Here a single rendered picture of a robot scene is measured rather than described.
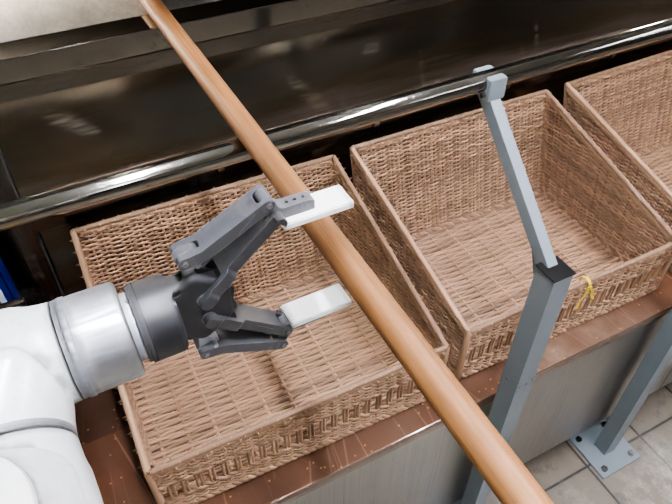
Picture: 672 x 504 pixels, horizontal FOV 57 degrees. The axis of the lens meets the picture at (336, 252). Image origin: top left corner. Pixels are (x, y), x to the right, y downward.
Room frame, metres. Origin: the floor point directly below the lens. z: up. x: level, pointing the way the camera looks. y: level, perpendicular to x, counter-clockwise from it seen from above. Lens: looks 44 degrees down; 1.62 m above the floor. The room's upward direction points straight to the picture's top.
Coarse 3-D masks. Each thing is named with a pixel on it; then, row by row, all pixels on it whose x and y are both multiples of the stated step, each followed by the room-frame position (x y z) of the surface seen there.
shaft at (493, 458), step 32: (160, 0) 1.03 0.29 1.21; (192, 64) 0.81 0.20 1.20; (224, 96) 0.72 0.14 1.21; (256, 128) 0.65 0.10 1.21; (256, 160) 0.60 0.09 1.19; (288, 192) 0.53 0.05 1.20; (320, 224) 0.47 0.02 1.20; (352, 256) 0.43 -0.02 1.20; (352, 288) 0.39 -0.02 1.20; (384, 288) 0.39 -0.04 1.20; (384, 320) 0.35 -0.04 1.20; (416, 352) 0.31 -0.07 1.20; (416, 384) 0.29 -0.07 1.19; (448, 384) 0.28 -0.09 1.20; (448, 416) 0.26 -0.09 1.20; (480, 416) 0.25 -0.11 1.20; (480, 448) 0.23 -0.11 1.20; (512, 480) 0.20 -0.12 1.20
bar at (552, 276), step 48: (576, 48) 0.92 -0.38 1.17; (624, 48) 0.96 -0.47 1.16; (432, 96) 0.79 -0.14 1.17; (480, 96) 0.83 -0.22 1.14; (240, 144) 0.66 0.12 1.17; (288, 144) 0.68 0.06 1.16; (48, 192) 0.56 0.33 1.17; (96, 192) 0.57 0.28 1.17; (528, 192) 0.74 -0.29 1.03; (528, 240) 0.70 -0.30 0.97; (528, 336) 0.64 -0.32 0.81; (528, 384) 0.64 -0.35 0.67; (624, 432) 0.87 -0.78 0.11; (480, 480) 0.64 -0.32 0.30
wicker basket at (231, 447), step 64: (128, 256) 0.87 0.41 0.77; (256, 256) 0.96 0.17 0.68; (384, 256) 0.88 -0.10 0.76; (320, 320) 0.86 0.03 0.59; (128, 384) 0.66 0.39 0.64; (192, 384) 0.69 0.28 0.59; (256, 384) 0.69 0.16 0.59; (320, 384) 0.69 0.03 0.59; (384, 384) 0.62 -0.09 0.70; (192, 448) 0.56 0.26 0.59; (256, 448) 0.51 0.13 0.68; (320, 448) 0.56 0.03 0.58
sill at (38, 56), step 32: (224, 0) 1.10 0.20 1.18; (256, 0) 1.10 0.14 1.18; (288, 0) 1.10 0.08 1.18; (320, 0) 1.12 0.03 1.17; (352, 0) 1.15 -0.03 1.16; (384, 0) 1.19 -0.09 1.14; (64, 32) 0.97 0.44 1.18; (96, 32) 0.97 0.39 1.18; (128, 32) 0.97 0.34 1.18; (160, 32) 0.99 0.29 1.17; (192, 32) 1.01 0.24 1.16; (224, 32) 1.04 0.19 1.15; (0, 64) 0.87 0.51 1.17; (32, 64) 0.89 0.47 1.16; (64, 64) 0.91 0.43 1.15
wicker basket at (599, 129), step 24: (600, 72) 1.45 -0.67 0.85; (624, 72) 1.49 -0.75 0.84; (648, 72) 1.52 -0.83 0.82; (576, 96) 1.36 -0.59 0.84; (624, 96) 1.47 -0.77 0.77; (648, 96) 1.52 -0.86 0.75; (576, 120) 1.34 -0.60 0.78; (600, 120) 1.28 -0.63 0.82; (624, 120) 1.46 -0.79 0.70; (648, 120) 1.51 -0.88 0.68; (600, 144) 1.27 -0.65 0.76; (624, 144) 1.21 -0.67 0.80; (648, 144) 1.50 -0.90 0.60; (624, 168) 1.19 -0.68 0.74; (648, 168) 1.15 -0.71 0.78; (648, 192) 1.12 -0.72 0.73
